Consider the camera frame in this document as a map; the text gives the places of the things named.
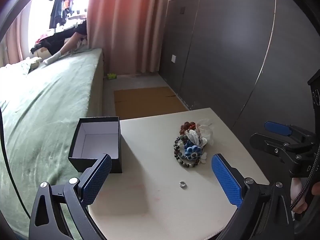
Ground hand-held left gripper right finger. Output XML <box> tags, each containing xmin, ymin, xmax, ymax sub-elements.
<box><xmin>211</xmin><ymin>153</ymin><xmax>296</xmax><ymax>240</ymax></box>

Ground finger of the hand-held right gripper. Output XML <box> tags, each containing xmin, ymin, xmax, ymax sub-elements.
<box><xmin>250</xmin><ymin>132</ymin><xmax>300</xmax><ymax>161</ymax></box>
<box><xmin>264</xmin><ymin>121</ymin><xmax>320</xmax><ymax>146</ymax></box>

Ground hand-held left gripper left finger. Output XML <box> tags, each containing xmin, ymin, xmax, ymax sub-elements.
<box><xmin>29</xmin><ymin>153</ymin><xmax>112</xmax><ymax>240</ymax></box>

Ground black gift box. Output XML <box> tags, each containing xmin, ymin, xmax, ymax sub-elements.
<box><xmin>68</xmin><ymin>117</ymin><xmax>123</xmax><ymax>174</ymax></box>

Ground blue flower hair clip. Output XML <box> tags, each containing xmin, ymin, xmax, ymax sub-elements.
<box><xmin>184</xmin><ymin>141</ymin><xmax>203</xmax><ymax>160</ymax></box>

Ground dark grey bead bracelet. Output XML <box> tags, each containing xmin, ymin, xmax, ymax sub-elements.
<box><xmin>173</xmin><ymin>135</ymin><xmax>203</xmax><ymax>168</ymax></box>

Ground white fabric flower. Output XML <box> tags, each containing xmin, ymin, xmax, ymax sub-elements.
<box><xmin>187</xmin><ymin>129</ymin><xmax>208</xmax><ymax>146</ymax></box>

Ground clear plastic bag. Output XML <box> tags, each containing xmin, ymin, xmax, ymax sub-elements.
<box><xmin>195</xmin><ymin>118</ymin><xmax>215</xmax><ymax>146</ymax></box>

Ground brown bead bracelet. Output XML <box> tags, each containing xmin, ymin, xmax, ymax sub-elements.
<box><xmin>179</xmin><ymin>121</ymin><xmax>198</xmax><ymax>136</ymax></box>

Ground person's right hand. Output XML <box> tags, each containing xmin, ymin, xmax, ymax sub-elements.
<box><xmin>291</xmin><ymin>177</ymin><xmax>308</xmax><ymax>215</ymax></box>

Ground flat brown cardboard sheet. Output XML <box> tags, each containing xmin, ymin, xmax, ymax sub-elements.
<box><xmin>114</xmin><ymin>87</ymin><xmax>189</xmax><ymax>121</ymax></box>

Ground bed with green blanket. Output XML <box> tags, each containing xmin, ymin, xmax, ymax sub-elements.
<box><xmin>0</xmin><ymin>48</ymin><xmax>104</xmax><ymax>238</ymax></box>

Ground beige plush toy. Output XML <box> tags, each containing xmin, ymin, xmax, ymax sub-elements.
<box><xmin>26</xmin><ymin>56</ymin><xmax>43</xmax><ymax>71</ymax></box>

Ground pink curtain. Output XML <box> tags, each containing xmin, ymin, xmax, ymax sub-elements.
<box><xmin>86</xmin><ymin>0</ymin><xmax>175</xmax><ymax>75</ymax></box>
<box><xmin>4</xmin><ymin>4</ymin><xmax>32</xmax><ymax>64</ymax></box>

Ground hanging dark clothes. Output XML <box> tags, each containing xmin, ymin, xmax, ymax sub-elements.
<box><xmin>49</xmin><ymin>0</ymin><xmax>88</xmax><ymax>30</ymax></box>

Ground braided cable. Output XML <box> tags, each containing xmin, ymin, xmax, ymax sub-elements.
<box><xmin>289</xmin><ymin>144</ymin><xmax>320</xmax><ymax>210</ymax></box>

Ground black cable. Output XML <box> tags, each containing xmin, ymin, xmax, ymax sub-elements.
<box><xmin>0</xmin><ymin>108</ymin><xmax>31</xmax><ymax>222</ymax></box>

